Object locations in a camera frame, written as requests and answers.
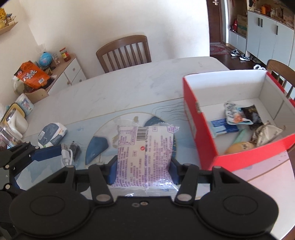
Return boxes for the white usb cable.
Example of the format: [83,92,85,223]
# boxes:
[60,148,75,167]

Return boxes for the purple printed snack bag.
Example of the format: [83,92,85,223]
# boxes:
[110,123,179,196]

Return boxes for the yellow hamster plush toy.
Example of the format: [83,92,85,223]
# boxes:
[225,141,256,155]

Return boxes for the white snack pouch orange picture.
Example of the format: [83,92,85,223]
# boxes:
[224,102,253,125]

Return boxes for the clear plastic container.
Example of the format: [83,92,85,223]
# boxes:
[0,121,22,148]

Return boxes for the small black mesh pouch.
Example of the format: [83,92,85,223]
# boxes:
[70,141,81,161]

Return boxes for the blue patterned table mat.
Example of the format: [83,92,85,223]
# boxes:
[15,99,200,198]

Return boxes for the white electric kettle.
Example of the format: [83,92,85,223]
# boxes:
[1,103,29,139]

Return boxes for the printed white mug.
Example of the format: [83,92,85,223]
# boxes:
[15,93,34,117]

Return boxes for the blue white flat packet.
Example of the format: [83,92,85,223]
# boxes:
[208,118,240,138]

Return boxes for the mint green pen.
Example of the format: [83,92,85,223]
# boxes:
[232,129,247,149]

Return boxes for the red cardboard box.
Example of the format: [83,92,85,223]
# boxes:
[183,70,294,171]

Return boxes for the orange snack bag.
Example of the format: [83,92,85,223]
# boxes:
[14,61,52,90]

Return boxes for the white drawer cabinet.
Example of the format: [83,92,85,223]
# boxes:
[46,54,86,95]

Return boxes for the crumpled beige wrapper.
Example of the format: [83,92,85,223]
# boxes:
[251,121,286,147]

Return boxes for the black snack wrapper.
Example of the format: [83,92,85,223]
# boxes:
[241,105,263,131]

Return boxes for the blue globe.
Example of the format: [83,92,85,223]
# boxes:
[39,52,53,68]

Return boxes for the red lidded jar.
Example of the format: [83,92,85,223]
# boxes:
[60,47,71,62]

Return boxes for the pair of sneakers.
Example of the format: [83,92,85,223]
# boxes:
[230,49,251,61]

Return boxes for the brown wooden chair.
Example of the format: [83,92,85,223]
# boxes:
[96,35,152,73]

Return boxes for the brown entrance door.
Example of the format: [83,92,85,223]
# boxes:
[206,0,223,43]

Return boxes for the wooden wall shelf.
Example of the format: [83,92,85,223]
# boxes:
[0,22,18,35]

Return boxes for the white wall cabinets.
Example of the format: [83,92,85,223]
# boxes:
[227,1,294,68]

